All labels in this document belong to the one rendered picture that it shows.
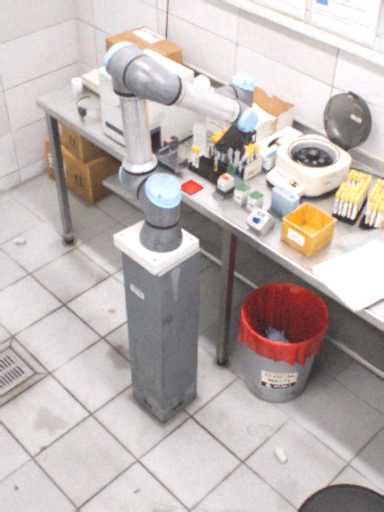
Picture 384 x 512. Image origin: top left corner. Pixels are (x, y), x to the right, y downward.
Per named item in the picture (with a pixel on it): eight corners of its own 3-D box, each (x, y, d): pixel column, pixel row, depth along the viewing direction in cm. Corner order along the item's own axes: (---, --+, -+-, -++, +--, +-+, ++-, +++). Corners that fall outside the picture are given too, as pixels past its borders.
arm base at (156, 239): (153, 258, 224) (154, 234, 217) (131, 233, 233) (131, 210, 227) (191, 244, 230) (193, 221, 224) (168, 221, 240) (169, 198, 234)
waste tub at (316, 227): (279, 240, 238) (282, 218, 231) (303, 223, 245) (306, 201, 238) (308, 258, 231) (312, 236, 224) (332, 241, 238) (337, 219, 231)
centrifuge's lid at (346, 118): (329, 81, 256) (344, 78, 260) (314, 140, 272) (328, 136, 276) (371, 105, 243) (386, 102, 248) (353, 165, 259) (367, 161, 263)
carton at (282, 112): (204, 138, 286) (205, 106, 276) (249, 114, 301) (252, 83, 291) (247, 162, 273) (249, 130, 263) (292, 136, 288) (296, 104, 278)
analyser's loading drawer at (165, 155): (141, 151, 274) (141, 140, 271) (153, 145, 278) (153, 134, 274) (176, 173, 264) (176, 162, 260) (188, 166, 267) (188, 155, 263)
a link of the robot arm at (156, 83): (155, 65, 183) (267, 109, 218) (135, 51, 190) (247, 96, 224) (137, 104, 187) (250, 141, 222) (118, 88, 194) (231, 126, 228)
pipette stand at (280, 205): (266, 211, 250) (269, 190, 243) (280, 204, 253) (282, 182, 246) (285, 225, 244) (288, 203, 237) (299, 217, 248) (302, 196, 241)
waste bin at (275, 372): (215, 375, 303) (219, 307, 272) (269, 332, 322) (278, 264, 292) (280, 427, 283) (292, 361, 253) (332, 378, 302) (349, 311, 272)
